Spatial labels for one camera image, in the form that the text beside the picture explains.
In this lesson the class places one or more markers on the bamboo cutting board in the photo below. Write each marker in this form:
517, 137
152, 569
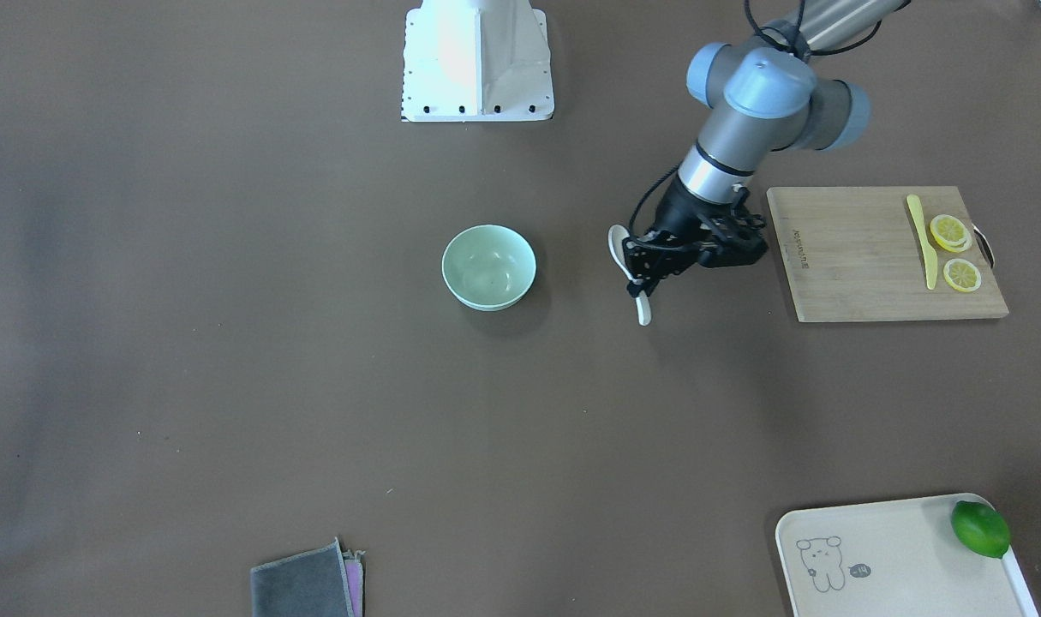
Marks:
851, 254

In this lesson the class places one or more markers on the green lime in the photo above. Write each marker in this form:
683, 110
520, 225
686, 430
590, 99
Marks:
980, 529

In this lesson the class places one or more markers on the lemon slice near knife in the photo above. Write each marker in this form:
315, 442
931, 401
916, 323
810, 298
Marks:
950, 233

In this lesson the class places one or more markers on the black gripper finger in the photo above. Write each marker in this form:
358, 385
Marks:
641, 287

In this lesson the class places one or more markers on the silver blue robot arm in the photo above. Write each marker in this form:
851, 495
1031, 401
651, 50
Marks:
763, 97

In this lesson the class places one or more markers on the white ceramic spoon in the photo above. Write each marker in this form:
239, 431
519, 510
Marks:
616, 237

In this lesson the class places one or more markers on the lemon slice far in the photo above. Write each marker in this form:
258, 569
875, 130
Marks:
962, 275

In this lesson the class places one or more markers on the light green bowl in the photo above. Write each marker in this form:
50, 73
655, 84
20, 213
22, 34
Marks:
488, 267

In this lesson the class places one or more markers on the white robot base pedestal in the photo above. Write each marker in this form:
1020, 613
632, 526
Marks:
476, 62

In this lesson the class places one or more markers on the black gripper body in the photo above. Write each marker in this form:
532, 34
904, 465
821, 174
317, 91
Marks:
682, 213

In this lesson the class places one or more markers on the cream rabbit tray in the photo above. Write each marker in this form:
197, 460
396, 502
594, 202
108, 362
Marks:
894, 558

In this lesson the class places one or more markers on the grey folded cloth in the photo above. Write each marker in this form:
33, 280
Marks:
322, 582

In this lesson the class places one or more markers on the yellow plastic knife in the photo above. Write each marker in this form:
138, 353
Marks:
929, 257

